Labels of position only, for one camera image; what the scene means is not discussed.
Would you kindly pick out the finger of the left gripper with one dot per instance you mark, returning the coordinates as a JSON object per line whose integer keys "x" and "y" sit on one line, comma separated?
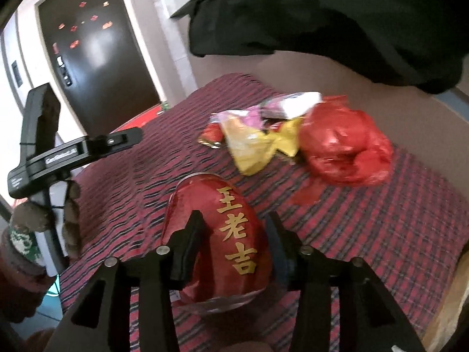
{"x": 115, "y": 142}

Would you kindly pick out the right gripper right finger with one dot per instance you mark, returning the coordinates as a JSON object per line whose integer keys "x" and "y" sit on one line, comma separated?
{"x": 287, "y": 252}

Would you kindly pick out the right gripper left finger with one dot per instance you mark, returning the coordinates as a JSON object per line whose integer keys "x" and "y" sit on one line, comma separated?
{"x": 184, "y": 245}

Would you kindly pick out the red herbal tea can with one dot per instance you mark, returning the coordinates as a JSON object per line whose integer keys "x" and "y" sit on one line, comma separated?
{"x": 234, "y": 264}

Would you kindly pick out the yellow wafer wrapper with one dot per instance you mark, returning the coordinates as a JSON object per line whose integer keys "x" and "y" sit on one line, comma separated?
{"x": 252, "y": 149}

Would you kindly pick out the red plastic bag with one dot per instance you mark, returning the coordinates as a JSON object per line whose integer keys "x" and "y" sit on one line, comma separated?
{"x": 342, "y": 147}

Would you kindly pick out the pink purple snack wrapper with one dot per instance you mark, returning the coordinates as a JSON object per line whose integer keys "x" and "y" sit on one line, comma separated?
{"x": 250, "y": 117}

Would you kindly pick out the colourful snack wrapper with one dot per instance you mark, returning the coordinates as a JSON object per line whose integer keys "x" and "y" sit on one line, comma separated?
{"x": 289, "y": 106}

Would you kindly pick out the left gloved hand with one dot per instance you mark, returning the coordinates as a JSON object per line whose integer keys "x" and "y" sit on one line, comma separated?
{"x": 29, "y": 218}

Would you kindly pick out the red floor mat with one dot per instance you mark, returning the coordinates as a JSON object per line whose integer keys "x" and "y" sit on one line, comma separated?
{"x": 143, "y": 118}

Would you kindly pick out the dark fridge door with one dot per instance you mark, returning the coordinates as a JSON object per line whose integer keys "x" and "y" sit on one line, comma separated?
{"x": 96, "y": 59}

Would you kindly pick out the red plaid tablecloth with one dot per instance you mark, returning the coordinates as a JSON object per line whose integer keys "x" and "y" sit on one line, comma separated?
{"x": 411, "y": 230}

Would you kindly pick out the black hanging cloth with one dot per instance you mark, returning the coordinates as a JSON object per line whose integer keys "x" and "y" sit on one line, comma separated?
{"x": 419, "y": 43}

